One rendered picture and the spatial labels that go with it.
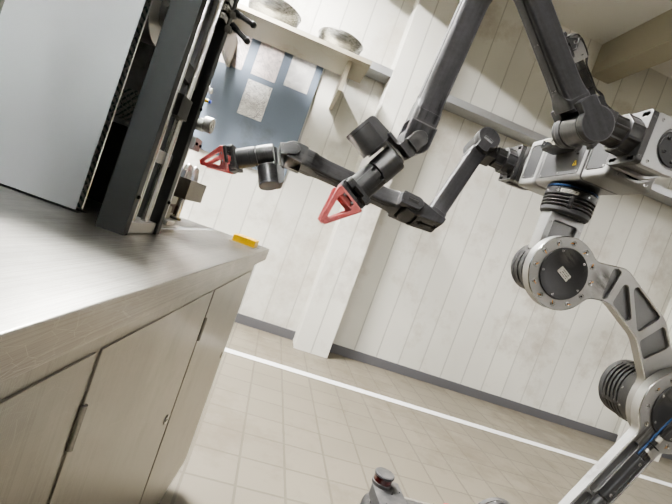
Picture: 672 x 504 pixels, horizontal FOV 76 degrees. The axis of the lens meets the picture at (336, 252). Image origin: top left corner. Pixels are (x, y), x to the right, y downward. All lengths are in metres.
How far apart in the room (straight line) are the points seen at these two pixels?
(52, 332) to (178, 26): 0.60
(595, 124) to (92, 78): 0.99
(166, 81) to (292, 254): 3.12
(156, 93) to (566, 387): 4.71
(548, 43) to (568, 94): 0.11
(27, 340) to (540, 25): 1.02
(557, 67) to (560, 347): 4.00
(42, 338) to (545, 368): 4.68
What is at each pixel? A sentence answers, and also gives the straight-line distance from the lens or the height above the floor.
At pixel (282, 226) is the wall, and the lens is 3.83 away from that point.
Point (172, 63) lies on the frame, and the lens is 0.84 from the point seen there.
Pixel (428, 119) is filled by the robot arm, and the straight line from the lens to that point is 0.93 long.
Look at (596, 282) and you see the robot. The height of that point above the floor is 1.14.
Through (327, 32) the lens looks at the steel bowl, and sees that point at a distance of 3.50.
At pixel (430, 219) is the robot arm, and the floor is 1.16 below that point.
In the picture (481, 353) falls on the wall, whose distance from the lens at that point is 4.49.
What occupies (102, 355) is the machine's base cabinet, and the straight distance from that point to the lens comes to 0.57.
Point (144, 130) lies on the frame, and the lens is 0.82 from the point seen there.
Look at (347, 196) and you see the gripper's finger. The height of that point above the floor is 1.10.
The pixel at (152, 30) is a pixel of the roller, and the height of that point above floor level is 1.28.
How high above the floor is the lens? 1.03
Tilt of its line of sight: 2 degrees down
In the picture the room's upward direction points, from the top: 20 degrees clockwise
